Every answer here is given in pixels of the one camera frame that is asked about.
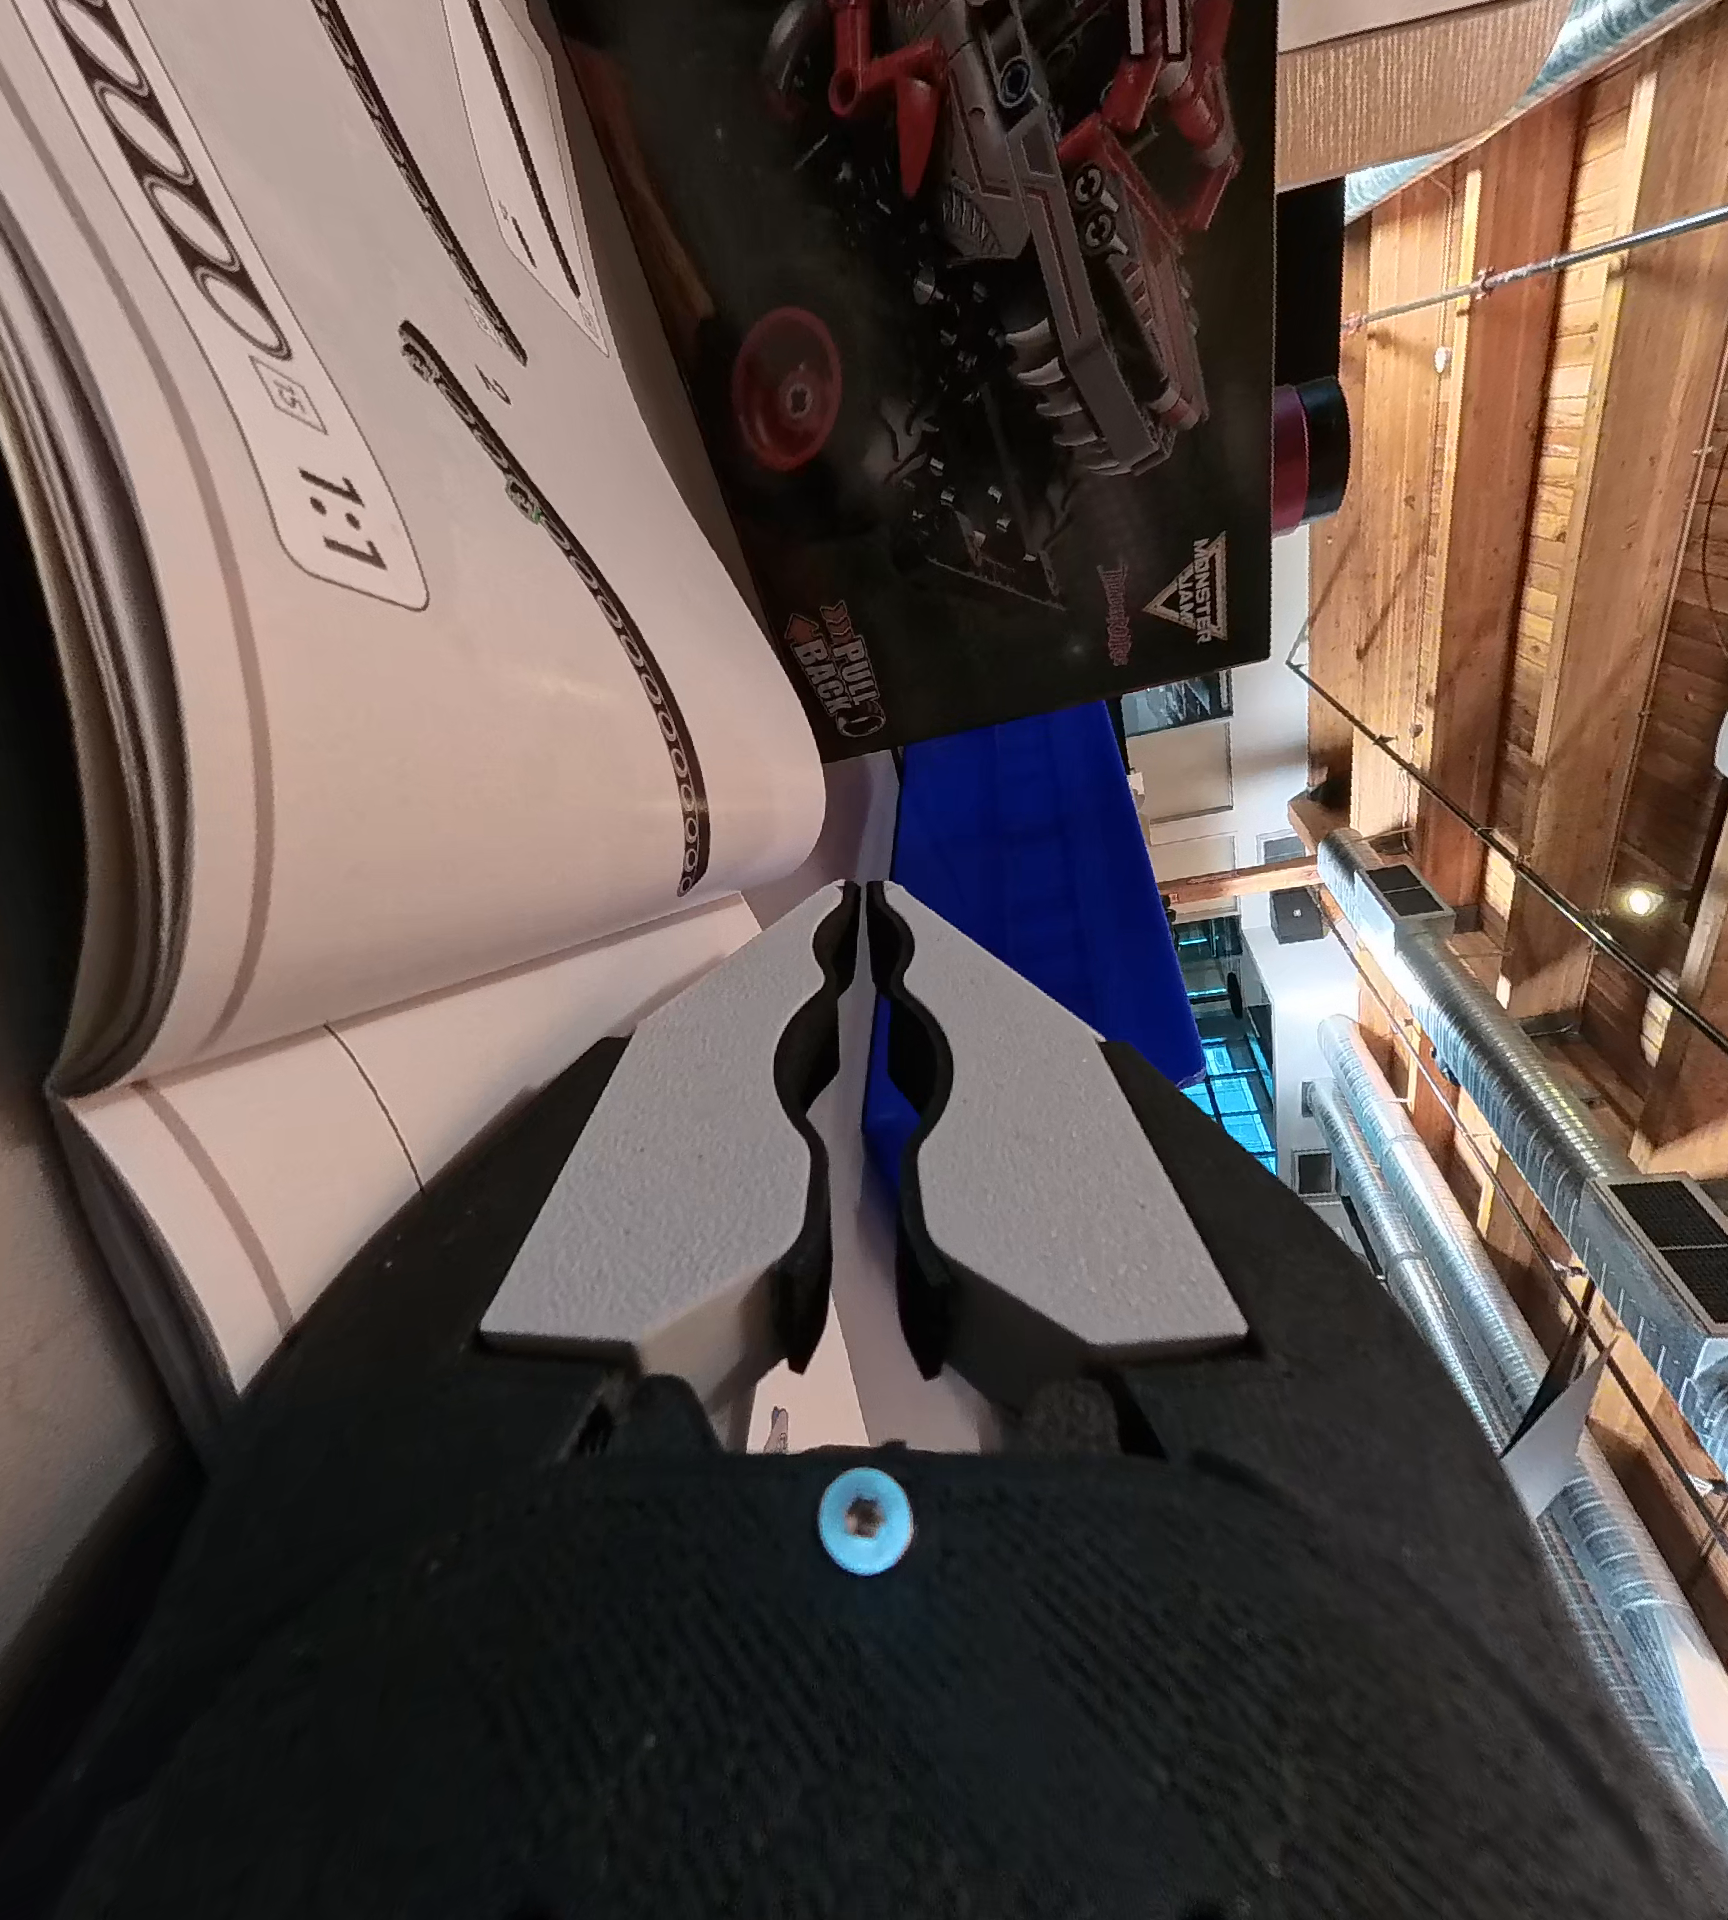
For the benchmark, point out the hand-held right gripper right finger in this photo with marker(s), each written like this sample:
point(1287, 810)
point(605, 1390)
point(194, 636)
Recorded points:
point(1059, 1201)

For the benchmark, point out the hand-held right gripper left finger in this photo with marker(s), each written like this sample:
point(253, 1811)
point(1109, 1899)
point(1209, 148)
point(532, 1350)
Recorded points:
point(655, 1184)

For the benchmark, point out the white instruction booklet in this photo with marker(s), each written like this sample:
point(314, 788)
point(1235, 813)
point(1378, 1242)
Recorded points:
point(429, 675)

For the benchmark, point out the blue plastic storage bin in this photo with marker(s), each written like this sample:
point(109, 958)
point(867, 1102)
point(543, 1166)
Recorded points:
point(1029, 870)

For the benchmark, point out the round ceiling lamp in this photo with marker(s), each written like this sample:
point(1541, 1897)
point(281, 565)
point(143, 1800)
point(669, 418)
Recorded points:
point(1640, 903)

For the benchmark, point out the black toy truck set box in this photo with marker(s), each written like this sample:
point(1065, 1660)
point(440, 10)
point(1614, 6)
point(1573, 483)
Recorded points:
point(955, 450)

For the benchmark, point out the maroon cylinder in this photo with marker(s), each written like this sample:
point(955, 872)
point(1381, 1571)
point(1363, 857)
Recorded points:
point(1311, 459)

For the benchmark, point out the black conduit pipe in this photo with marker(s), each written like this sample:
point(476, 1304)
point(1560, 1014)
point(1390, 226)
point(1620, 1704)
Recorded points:
point(1584, 254)

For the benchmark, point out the brown cardboard box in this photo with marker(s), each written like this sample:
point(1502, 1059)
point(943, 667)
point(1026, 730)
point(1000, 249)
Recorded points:
point(1418, 91)

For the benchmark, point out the metal air duct with vents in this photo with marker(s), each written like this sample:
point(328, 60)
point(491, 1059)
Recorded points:
point(1629, 1231)

